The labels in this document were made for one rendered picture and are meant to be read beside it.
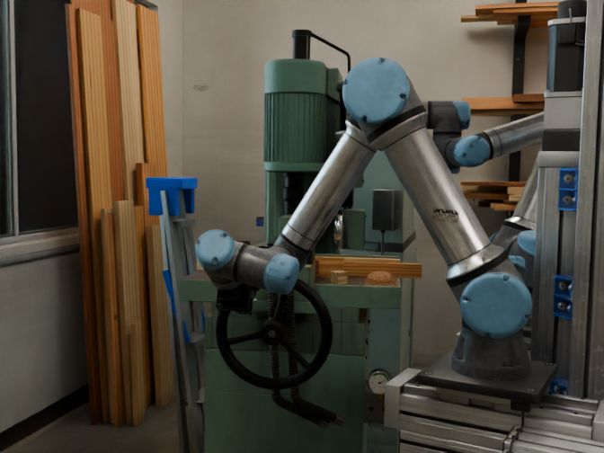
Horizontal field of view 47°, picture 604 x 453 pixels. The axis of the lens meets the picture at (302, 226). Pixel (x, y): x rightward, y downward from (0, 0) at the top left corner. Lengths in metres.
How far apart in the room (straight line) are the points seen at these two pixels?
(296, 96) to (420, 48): 2.41
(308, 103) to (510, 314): 0.95
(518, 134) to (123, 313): 2.10
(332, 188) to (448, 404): 0.48
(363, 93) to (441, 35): 3.09
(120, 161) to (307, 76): 1.85
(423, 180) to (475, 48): 3.08
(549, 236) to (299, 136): 0.74
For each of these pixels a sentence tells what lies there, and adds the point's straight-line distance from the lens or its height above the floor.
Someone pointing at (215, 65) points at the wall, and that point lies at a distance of 4.56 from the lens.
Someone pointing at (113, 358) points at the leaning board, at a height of 0.33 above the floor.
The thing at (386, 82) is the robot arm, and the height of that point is 1.36.
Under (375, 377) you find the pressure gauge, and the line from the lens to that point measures 1.83.
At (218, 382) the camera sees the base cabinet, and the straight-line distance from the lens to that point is 1.95.
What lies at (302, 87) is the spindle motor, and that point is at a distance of 1.92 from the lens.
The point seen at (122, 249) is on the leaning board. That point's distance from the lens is 3.27.
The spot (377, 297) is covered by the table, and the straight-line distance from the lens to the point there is 1.84.
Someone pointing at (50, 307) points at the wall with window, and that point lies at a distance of 3.38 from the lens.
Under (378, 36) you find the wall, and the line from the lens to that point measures 4.31.
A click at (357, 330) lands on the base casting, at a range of 1.86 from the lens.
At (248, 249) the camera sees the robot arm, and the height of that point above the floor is 1.05.
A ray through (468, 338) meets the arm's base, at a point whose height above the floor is 0.89.
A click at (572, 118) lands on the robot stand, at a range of 1.58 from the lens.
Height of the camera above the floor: 1.21
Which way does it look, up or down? 5 degrees down
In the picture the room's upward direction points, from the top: 1 degrees clockwise
